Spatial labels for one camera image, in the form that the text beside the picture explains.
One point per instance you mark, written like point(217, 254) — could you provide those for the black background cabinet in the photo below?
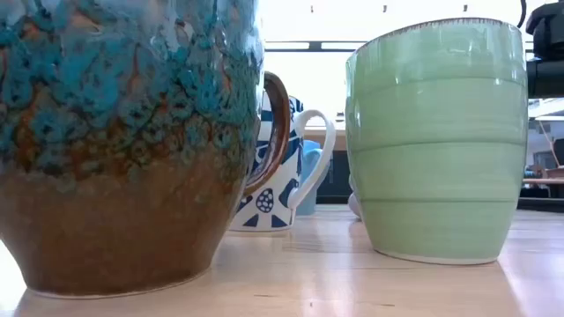
point(335, 176)

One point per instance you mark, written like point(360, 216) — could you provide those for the wooden shelf black legs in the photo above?
point(326, 138)

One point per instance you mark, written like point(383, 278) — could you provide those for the light blue mug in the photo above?
point(307, 204)

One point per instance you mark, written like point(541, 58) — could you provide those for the white blue patterned mug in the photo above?
point(264, 216)

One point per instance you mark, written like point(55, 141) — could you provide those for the black aluminium table frame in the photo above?
point(542, 204)

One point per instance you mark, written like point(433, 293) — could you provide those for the brown blue glazed mug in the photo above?
point(110, 176)

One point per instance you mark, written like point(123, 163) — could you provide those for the light green mug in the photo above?
point(436, 154)

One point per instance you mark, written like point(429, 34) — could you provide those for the wooden background desk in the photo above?
point(542, 181)

